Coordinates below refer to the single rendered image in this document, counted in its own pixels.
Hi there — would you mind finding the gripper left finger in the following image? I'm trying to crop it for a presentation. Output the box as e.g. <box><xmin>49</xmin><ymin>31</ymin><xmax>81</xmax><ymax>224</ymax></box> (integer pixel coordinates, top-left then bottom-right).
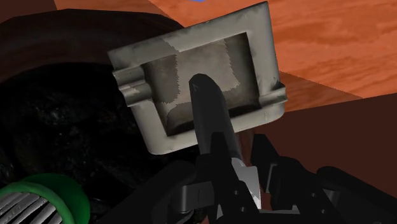
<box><xmin>102</xmin><ymin>131</ymin><xmax>262</xmax><ymax>224</ymax></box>

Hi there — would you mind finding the green rimmed ribbed grey object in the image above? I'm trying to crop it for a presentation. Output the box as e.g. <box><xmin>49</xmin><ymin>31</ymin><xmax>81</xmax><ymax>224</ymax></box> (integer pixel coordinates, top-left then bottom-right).
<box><xmin>0</xmin><ymin>172</ymin><xmax>91</xmax><ymax>224</ymax></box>

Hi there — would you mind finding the large dark round bowl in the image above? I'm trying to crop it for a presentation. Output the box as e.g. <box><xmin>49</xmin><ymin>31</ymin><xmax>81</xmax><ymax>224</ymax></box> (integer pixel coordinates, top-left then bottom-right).
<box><xmin>0</xmin><ymin>8</ymin><xmax>201</xmax><ymax>224</ymax></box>

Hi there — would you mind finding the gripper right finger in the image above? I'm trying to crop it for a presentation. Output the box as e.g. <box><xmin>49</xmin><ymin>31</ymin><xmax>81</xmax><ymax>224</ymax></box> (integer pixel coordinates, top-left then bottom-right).
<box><xmin>250</xmin><ymin>133</ymin><xmax>397</xmax><ymax>224</ymax></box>

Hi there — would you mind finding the grey square ashtray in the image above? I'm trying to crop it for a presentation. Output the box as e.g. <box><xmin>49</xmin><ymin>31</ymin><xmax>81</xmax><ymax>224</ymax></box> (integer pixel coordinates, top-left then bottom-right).
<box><xmin>106</xmin><ymin>1</ymin><xmax>288</xmax><ymax>155</ymax></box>

